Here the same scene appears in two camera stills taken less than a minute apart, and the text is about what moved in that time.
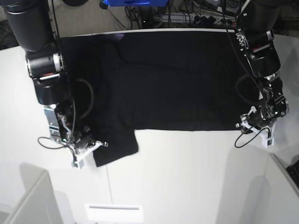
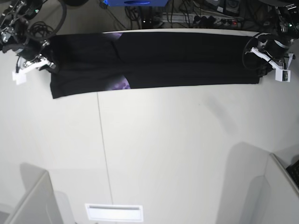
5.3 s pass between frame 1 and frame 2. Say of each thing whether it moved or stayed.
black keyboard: stayed
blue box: stayed
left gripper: moved
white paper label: stayed
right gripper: moved
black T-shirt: moved
